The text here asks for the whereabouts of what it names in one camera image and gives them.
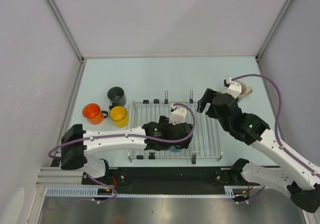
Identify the blue mug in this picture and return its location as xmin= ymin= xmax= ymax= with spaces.
xmin=169 ymin=146 xmax=184 ymax=153

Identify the cream floral mug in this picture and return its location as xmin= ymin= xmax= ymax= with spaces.
xmin=235 ymin=80 xmax=253 ymax=102

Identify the yellow mug black handle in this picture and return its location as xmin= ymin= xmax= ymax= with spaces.
xmin=109 ymin=106 xmax=129 ymax=128

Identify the dark green mug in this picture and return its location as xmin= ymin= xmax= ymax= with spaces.
xmin=107 ymin=86 xmax=127 ymax=110

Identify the orange mug black handle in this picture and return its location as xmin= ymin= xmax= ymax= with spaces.
xmin=82 ymin=103 xmax=109 ymax=125

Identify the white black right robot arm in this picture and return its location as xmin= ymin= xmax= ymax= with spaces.
xmin=197 ymin=88 xmax=320 ymax=213

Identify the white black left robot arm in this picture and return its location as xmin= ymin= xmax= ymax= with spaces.
xmin=60 ymin=115 xmax=196 ymax=171

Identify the black front rack knob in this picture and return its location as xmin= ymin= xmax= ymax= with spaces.
xmin=148 ymin=152 xmax=156 ymax=160

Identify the black front rack hook clip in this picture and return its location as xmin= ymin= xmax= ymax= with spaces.
xmin=190 ymin=151 xmax=199 ymax=165

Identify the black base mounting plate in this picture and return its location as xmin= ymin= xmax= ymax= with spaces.
xmin=98 ymin=166 xmax=258 ymax=187

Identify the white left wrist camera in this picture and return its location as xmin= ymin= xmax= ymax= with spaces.
xmin=168 ymin=103 xmax=188 ymax=126

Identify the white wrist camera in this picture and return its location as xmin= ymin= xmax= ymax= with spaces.
xmin=222 ymin=77 xmax=242 ymax=99
xmin=168 ymin=103 xmax=188 ymax=126

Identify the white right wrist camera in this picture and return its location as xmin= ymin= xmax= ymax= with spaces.
xmin=222 ymin=77 xmax=242 ymax=99

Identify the metal wire dish rack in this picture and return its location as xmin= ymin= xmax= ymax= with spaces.
xmin=128 ymin=101 xmax=222 ymax=161

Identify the white slotted cable duct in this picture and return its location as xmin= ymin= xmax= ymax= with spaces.
xmin=46 ymin=183 xmax=251 ymax=199

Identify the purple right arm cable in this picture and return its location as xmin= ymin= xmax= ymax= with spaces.
xmin=231 ymin=73 xmax=320 ymax=204

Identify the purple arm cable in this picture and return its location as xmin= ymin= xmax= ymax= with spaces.
xmin=231 ymin=73 xmax=320 ymax=204
xmin=47 ymin=102 xmax=196 ymax=202

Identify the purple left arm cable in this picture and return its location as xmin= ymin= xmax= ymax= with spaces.
xmin=47 ymin=102 xmax=196 ymax=202

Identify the aluminium frame post right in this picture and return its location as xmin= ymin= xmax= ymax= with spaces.
xmin=255 ymin=0 xmax=295 ymax=62

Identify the aluminium frame post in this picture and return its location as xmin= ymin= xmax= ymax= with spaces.
xmin=255 ymin=0 xmax=295 ymax=62
xmin=45 ymin=0 xmax=84 ymax=63

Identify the aluminium frame post left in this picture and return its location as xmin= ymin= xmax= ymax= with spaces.
xmin=45 ymin=0 xmax=84 ymax=63

